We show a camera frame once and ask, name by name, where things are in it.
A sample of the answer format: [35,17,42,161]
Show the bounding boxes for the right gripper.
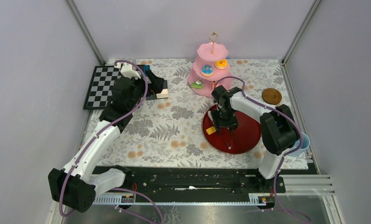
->
[211,108,239,136]

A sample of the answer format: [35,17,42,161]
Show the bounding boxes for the square yellow cracker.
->
[205,126,217,135]

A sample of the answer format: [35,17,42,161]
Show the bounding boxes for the white handled metal tongs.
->
[218,128,234,152]

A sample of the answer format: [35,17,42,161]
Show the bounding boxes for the green cake slice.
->
[190,79,204,89]

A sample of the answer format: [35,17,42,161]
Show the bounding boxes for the blue iced donut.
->
[200,64,214,77]

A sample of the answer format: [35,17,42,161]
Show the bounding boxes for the light brown wooden saucer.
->
[261,88,282,105]

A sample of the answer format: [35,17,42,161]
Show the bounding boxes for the yellow iced donut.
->
[215,59,228,70]

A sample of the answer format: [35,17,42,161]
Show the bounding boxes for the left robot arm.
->
[48,70,165,217]

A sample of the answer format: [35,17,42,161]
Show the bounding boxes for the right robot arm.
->
[207,85,304,192]

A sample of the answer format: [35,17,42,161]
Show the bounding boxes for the cream lego brick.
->
[156,89,169,99]

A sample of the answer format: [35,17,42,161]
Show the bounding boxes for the dark red round tray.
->
[202,111,261,154]

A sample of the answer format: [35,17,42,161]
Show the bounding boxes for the pink three-tier cake stand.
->
[187,32,232,97]

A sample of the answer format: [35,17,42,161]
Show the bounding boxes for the floral table cloth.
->
[98,58,291,168]

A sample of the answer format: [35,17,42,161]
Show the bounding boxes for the black and white chessboard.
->
[83,63,145,110]

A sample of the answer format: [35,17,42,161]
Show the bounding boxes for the light blue mug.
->
[289,132,310,157]

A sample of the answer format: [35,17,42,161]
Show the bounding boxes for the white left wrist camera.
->
[114,62,141,79]

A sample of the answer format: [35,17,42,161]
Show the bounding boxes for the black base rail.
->
[89,166,287,205]

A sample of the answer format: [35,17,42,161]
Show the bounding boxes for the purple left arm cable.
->
[59,59,165,224]

